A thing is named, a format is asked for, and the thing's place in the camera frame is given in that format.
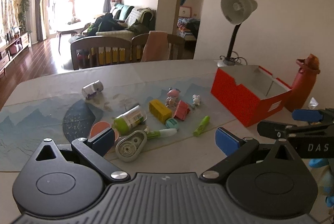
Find pink binder clip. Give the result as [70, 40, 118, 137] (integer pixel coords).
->
[173, 100, 190, 121]

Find sofa with blankets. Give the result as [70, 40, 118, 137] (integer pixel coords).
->
[84, 4, 155, 41]

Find white green pen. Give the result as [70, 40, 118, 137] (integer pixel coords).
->
[144, 128, 177, 139]

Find grey correction tape dispenser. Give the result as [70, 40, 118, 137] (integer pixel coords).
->
[115, 130, 147, 162]

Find potted green plant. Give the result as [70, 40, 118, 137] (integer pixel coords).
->
[18, 0, 31, 33]

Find green lid label jar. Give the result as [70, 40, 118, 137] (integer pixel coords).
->
[112, 105, 147, 136]

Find pink blue figurine keychain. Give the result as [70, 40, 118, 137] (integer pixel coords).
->
[165, 88, 180, 108]

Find red water bottle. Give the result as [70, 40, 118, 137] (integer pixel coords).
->
[285, 54, 320, 112]

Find teal round toy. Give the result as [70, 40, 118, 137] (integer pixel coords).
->
[165, 118, 180, 130]

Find red cardboard box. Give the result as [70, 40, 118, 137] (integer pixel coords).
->
[211, 65, 291, 127]

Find glass jar purple beads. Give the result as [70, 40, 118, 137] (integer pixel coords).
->
[82, 80, 104, 100]

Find black lamp cable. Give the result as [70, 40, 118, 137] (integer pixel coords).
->
[219, 51, 248, 66]

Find blue landscape table mat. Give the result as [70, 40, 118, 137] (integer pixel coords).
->
[1, 76, 235, 172]

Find blue gloved hand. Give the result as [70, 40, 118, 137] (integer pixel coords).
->
[309, 158, 333, 208]

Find pink heart dish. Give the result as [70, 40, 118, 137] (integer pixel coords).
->
[88, 121, 111, 139]

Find pink cloth on chair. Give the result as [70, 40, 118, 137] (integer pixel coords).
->
[141, 31, 169, 62]

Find grey desk lamp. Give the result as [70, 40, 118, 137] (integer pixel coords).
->
[217, 0, 258, 67]

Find wooden chair with cloth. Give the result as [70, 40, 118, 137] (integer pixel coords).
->
[131, 31, 185, 62]

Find wooden tv cabinet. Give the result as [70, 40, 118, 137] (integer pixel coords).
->
[0, 32, 31, 78]

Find wooden dining chair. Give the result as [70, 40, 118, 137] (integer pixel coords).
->
[71, 36, 131, 70]

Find yellow rectangular box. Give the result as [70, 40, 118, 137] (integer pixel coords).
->
[149, 99, 173, 124]

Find coffee table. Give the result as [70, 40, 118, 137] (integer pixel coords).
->
[56, 22, 87, 53]

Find white bunny figurine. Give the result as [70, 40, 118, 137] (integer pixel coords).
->
[192, 95, 201, 106]

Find green marker tube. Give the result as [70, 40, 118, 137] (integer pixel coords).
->
[193, 116, 210, 137]

